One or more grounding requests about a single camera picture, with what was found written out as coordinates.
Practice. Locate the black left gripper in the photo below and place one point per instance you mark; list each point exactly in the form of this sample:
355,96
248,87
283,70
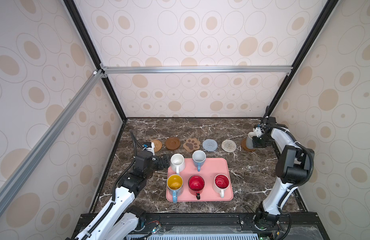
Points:
167,161

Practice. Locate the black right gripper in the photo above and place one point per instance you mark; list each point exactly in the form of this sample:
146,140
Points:
258,143

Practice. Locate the grey mug white inside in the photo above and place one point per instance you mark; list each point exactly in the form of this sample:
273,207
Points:
249,141

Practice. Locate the dark brown wooden coaster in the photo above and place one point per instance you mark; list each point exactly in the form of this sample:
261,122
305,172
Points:
172,143

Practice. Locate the brown wooden round coaster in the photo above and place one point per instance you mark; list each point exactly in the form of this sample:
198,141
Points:
243,145

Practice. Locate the cork paw print coaster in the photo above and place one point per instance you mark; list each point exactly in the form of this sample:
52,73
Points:
192,145

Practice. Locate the blue floral mug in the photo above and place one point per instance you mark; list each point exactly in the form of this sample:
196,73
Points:
199,158

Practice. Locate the multicolour woven round coaster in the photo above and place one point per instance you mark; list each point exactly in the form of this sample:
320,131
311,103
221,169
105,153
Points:
229,146

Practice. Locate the light blue woven coaster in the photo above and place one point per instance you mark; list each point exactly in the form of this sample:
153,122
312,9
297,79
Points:
210,145

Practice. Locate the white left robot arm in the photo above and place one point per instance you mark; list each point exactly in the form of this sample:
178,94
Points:
116,220

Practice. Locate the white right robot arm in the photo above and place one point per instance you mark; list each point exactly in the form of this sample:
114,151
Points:
294,168

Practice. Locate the yellow inside blue mug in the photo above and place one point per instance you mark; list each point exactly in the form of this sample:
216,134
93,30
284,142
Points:
175,186

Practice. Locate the pink rectangular tray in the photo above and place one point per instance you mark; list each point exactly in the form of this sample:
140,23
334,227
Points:
211,168

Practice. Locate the white mug red inside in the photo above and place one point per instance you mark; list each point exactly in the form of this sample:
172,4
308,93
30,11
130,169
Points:
221,184

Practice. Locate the aluminium crossbar back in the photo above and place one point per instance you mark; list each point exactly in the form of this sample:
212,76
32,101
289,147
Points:
198,69

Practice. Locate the aluminium crossbar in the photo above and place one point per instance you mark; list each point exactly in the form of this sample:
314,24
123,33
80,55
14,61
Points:
25,169
198,69

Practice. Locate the aluminium crossbar left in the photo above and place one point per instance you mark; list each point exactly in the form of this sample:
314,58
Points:
25,169

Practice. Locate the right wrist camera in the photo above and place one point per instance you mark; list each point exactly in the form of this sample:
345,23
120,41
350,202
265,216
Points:
264,125

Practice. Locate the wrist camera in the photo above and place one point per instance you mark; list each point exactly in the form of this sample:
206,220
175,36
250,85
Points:
145,161
264,125

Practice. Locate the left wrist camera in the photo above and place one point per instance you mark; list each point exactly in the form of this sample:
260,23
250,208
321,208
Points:
145,161

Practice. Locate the red mug black handle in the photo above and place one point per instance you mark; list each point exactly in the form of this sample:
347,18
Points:
196,185

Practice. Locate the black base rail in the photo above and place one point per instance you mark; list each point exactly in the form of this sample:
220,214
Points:
227,226

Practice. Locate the black corner frame post left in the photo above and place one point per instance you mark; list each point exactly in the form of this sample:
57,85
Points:
87,40

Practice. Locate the black corner frame post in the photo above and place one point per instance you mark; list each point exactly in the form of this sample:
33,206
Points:
306,47
87,40

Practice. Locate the black corner frame post right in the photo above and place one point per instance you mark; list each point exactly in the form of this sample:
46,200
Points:
306,47

